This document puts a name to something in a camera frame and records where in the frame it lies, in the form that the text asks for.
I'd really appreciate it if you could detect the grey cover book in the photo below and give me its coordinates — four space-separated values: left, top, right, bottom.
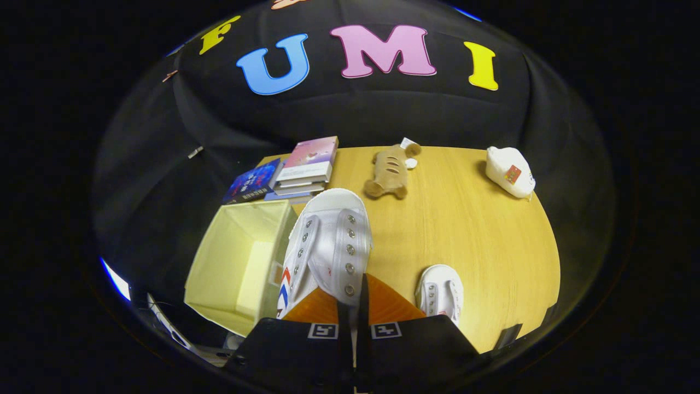
272 176 332 196

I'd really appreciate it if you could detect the white canvas shoe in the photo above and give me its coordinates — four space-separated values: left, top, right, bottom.
414 264 465 325
276 188 374 321

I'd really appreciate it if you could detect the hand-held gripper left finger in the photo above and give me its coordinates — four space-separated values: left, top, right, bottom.
226 286 356 394

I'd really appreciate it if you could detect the lit computer monitor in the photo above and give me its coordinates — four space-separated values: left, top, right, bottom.
100 257 132 303

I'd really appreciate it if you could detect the white side table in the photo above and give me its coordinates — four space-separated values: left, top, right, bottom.
145 293 241 366

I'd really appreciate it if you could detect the light blue book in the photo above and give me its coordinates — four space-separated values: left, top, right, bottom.
264 190 318 205

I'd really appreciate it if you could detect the pink cover book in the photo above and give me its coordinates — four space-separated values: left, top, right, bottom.
275 136 340 183

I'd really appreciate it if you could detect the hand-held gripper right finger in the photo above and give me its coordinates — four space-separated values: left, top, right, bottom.
357 273 483 393

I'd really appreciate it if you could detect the white plush toy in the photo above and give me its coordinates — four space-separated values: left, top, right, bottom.
485 146 536 199

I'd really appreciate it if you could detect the pale green storage box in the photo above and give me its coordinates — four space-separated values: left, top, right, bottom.
184 199 299 338

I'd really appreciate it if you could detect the dark blue book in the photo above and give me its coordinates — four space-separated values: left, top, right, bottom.
222 158 282 205

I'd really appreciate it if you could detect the brown bread plush toy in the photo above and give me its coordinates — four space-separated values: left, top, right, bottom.
364 138 423 200

